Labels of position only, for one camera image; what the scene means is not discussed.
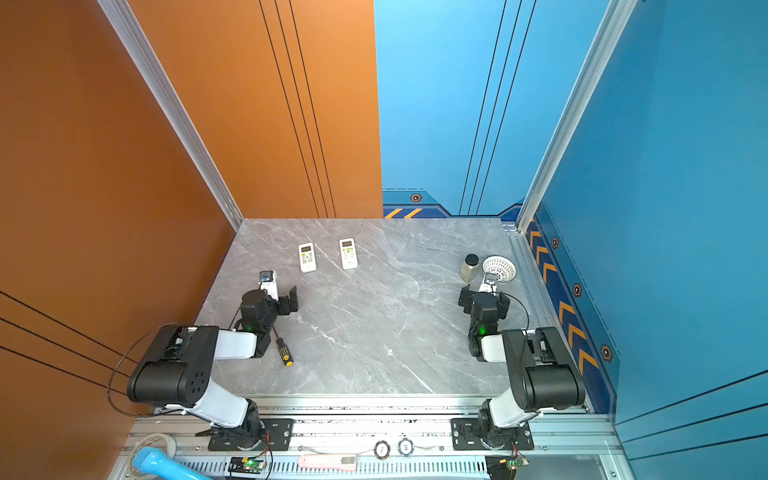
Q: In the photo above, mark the white mesh basket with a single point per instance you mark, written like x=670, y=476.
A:
x=498, y=269

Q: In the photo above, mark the white remote control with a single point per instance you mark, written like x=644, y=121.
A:
x=307, y=258
x=348, y=254

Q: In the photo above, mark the green circuit board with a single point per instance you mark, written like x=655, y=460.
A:
x=246, y=466

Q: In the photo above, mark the blue cylinder handle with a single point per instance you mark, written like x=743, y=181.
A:
x=152, y=461

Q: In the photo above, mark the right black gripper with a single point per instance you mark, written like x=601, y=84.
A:
x=467, y=301

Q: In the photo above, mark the glass jar black lid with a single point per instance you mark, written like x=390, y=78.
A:
x=469, y=268

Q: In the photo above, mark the black round badge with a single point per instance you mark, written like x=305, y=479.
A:
x=382, y=450

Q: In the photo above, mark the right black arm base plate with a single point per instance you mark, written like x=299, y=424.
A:
x=467, y=434

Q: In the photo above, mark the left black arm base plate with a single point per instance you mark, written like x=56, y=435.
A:
x=276, y=433

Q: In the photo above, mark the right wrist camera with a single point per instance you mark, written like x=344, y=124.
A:
x=488, y=284

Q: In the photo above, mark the black yellow screwdriver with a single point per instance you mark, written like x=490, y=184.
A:
x=283, y=349

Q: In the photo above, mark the white tape roll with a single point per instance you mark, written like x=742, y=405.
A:
x=163, y=442

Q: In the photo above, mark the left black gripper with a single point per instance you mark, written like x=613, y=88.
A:
x=285, y=303

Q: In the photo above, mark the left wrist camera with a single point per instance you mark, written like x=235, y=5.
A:
x=268, y=283

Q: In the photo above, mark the blue round badge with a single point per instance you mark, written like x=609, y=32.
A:
x=405, y=447

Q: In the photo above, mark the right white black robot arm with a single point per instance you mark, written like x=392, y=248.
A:
x=540, y=369

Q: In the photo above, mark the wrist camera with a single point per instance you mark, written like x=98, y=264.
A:
x=268, y=283
x=488, y=284

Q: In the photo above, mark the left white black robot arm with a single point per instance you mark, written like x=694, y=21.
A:
x=175, y=372

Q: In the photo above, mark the small circuit board right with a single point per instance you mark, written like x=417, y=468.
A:
x=515, y=463

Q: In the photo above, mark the pink utility knife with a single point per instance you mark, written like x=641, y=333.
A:
x=339, y=462

